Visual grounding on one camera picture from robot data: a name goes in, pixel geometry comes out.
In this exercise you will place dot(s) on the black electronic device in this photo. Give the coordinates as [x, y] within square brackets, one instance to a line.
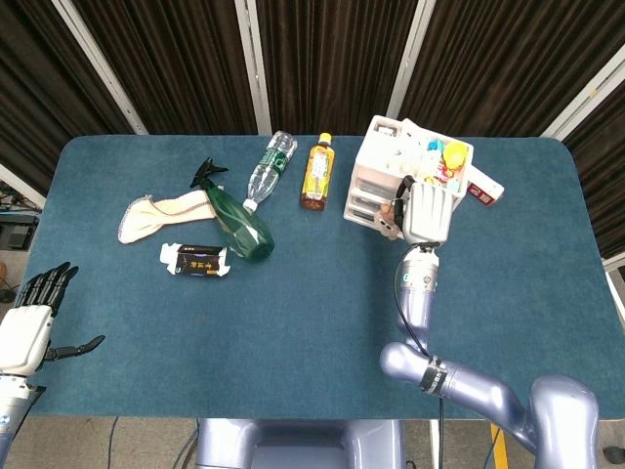
[17, 233]

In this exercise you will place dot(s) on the cream cloth rag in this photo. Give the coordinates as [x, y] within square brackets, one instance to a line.
[156, 215]

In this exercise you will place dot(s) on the black snack packet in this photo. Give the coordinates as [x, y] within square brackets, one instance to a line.
[197, 261]

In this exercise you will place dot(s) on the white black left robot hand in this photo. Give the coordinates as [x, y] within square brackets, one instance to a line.
[24, 337]

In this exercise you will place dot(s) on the red white carton box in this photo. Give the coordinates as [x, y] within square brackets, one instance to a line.
[483, 188]

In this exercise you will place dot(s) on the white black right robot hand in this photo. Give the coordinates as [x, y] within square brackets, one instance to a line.
[427, 215]

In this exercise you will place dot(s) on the white drawer organizer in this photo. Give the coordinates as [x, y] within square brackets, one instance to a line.
[378, 156]

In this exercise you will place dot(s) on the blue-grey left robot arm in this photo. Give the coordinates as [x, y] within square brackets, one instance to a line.
[12, 405]

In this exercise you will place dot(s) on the yellow label tea bottle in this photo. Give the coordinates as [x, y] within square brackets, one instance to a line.
[318, 176]

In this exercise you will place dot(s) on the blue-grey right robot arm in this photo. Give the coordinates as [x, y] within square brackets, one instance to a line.
[417, 303]

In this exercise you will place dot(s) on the white table leg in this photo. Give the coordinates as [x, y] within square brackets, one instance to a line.
[435, 444]

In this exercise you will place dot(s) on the yellow round plastic toy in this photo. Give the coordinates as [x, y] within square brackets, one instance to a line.
[454, 154]

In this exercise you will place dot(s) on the clear plastic drawer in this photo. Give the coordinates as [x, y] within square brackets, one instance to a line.
[376, 186]
[362, 215]
[368, 201]

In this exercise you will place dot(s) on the white frame post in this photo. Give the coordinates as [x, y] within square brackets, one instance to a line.
[586, 93]
[410, 58]
[97, 63]
[254, 63]

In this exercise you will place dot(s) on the blue-grey robot torso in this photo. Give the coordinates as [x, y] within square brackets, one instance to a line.
[298, 444]

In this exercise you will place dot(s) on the pink red small packet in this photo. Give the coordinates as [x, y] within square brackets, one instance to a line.
[445, 172]

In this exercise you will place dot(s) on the green transparent spray bottle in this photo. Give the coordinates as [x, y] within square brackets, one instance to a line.
[241, 225]

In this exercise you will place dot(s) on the clear plastic water bottle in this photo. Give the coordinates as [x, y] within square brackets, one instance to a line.
[268, 168]

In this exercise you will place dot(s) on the dark brown curtain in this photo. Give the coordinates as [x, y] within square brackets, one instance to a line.
[332, 58]

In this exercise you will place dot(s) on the light blue small toy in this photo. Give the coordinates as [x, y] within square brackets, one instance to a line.
[436, 145]

